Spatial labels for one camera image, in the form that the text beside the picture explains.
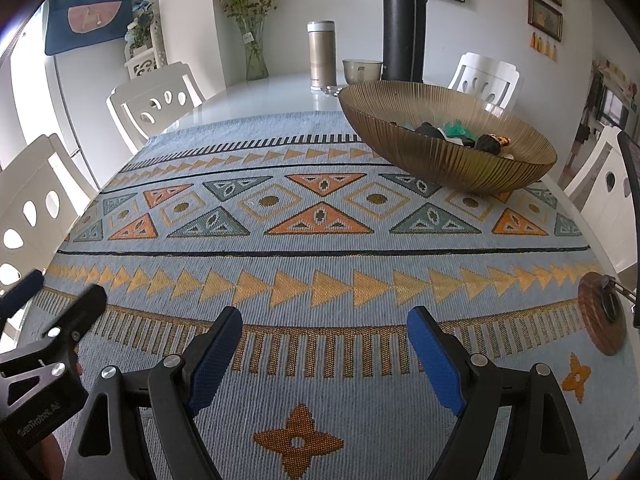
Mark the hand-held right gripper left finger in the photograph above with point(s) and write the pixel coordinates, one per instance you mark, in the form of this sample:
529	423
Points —
215	360

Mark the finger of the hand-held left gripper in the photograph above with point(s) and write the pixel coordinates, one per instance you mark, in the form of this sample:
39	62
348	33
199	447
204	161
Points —
22	290
85	305

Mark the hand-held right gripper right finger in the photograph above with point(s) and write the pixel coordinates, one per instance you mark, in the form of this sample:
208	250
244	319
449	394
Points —
435	360

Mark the amber ribbed glass bowl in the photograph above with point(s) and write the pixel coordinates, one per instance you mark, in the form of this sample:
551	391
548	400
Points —
450	170

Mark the black figurine with red detail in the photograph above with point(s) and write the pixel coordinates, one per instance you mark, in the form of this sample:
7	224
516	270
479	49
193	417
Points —
492	142

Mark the teal spiky plastic toy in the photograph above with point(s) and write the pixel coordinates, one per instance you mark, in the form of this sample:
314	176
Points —
457	131

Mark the small black-haired figurine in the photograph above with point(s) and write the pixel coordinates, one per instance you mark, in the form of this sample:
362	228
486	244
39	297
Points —
427	130

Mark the white dining chair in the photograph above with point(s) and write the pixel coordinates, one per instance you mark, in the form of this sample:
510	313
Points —
482	67
30	180
130	102
595	195

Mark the patterned woven table mat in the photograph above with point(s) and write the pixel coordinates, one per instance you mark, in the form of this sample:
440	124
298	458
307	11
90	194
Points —
300	270

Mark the white refrigerator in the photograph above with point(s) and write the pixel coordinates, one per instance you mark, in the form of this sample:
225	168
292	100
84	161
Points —
75	100

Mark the white carved shelf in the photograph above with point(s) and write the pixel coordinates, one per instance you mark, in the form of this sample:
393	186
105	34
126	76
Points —
145	65

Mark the blue cloth refrigerator cover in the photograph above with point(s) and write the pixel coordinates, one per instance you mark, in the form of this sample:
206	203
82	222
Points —
90	15

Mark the blue artificial flowers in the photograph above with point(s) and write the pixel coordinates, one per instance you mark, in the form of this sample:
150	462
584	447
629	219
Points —
141	22

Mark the silver pill blister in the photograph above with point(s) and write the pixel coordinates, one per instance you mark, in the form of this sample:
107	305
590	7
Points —
332	90

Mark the glass vase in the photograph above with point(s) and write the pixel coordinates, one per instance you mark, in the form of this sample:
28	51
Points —
255	57

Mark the steel tumbler with white lid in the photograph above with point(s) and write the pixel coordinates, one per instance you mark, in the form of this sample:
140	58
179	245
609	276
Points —
321	57

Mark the large black thermos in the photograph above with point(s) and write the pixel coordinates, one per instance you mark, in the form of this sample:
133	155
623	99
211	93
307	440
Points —
404	30

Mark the yellow tassel ornaments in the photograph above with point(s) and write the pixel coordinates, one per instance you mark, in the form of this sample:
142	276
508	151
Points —
544	46

